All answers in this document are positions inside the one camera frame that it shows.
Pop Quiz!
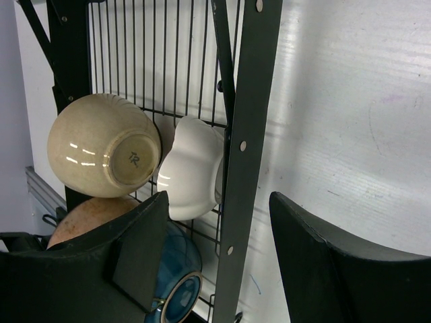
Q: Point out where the dark blue floral bowl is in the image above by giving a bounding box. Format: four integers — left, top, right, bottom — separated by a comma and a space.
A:
144, 221, 202, 322

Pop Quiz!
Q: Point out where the beige plain bowl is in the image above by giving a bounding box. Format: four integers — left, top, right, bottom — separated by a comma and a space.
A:
47, 94, 162, 198

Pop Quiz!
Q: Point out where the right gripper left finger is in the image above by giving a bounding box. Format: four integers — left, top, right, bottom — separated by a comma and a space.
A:
1, 192, 168, 322

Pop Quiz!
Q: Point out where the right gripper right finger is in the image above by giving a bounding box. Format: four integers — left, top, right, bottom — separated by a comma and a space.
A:
269, 192, 430, 322

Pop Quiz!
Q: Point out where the black wire dish rack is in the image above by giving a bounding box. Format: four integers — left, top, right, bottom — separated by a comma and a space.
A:
15, 1, 282, 322

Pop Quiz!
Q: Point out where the aluminium mounting rail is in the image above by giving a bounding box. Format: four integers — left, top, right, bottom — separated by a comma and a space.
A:
25, 166, 68, 236

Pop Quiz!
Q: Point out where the white scalloped patterned bowl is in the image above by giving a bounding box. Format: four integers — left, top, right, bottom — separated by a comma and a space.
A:
157, 116, 224, 221

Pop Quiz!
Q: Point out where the pink floral bowl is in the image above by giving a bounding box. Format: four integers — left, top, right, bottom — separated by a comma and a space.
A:
47, 195, 139, 248

